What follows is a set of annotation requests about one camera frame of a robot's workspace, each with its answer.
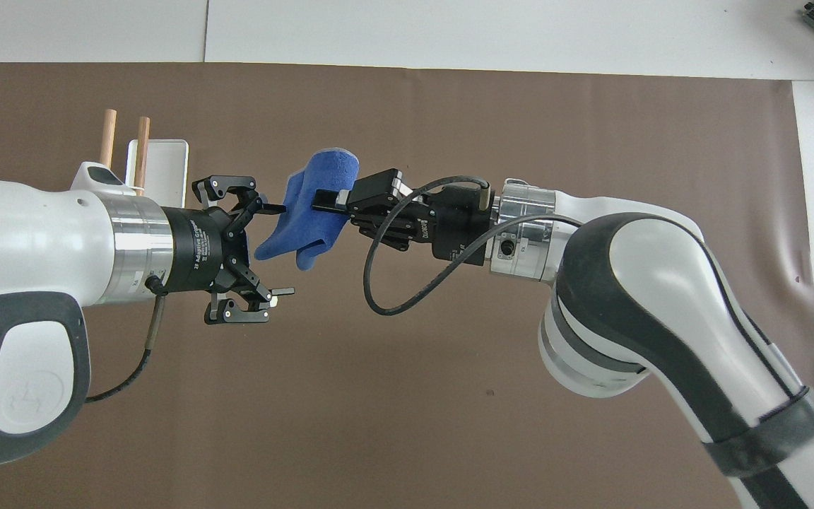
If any black cable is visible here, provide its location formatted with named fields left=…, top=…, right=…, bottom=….
left=363, top=176, right=583, bottom=317
left=85, top=274, right=169, bottom=404

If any white rack base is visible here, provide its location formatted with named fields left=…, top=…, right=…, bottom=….
left=126, top=139, right=189, bottom=210

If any blue towel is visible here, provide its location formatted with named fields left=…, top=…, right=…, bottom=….
left=254, top=146, right=361, bottom=271

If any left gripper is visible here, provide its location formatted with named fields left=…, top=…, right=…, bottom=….
left=164, top=175, right=295, bottom=325

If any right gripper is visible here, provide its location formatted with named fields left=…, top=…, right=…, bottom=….
left=311, top=168, right=498, bottom=269

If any wooden rod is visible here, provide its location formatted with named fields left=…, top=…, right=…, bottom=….
left=99, top=109, right=118, bottom=170
left=133, top=116, right=151, bottom=197

